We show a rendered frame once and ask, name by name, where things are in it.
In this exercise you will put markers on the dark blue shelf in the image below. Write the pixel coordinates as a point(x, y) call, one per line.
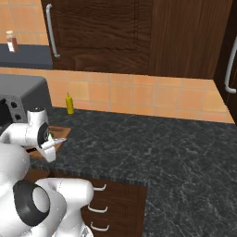
point(27, 57)

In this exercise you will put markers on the silver peeler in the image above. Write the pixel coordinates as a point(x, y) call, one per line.
point(59, 141)

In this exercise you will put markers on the wooden cutting board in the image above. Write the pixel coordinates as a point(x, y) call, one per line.
point(60, 133)

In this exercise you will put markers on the yellow mustard bottle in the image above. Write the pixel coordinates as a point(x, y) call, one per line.
point(70, 105)

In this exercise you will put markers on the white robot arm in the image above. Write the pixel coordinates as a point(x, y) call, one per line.
point(18, 160)

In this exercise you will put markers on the brown spice bottle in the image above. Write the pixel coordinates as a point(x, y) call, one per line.
point(12, 41)

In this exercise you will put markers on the dark wood cupboard side panel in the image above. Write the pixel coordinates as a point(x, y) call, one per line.
point(185, 37)

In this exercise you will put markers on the grey toaster oven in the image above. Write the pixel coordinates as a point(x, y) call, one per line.
point(26, 92)

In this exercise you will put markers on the dark wood drawer front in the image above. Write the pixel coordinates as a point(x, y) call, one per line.
point(117, 209)
point(115, 191)
point(118, 228)

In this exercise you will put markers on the dark wood tall cupboard door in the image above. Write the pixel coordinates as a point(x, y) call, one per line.
point(232, 18)

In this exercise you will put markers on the green broccoli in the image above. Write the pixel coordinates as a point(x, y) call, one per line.
point(52, 135)

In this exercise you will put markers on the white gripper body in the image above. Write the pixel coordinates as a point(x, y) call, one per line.
point(49, 152)

